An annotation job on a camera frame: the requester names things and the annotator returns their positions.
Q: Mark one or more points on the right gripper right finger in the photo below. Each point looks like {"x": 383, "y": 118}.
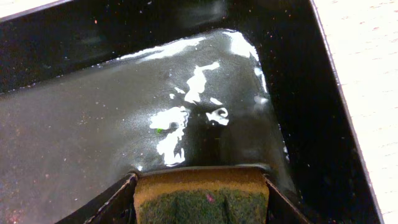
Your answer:
{"x": 283, "y": 209}

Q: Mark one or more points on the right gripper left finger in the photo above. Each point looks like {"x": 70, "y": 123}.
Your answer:
{"x": 114, "y": 205}

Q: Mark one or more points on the yellow green sponge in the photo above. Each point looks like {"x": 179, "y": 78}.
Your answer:
{"x": 219, "y": 195}

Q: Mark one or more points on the black water tray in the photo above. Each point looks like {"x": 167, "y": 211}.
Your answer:
{"x": 93, "y": 90}

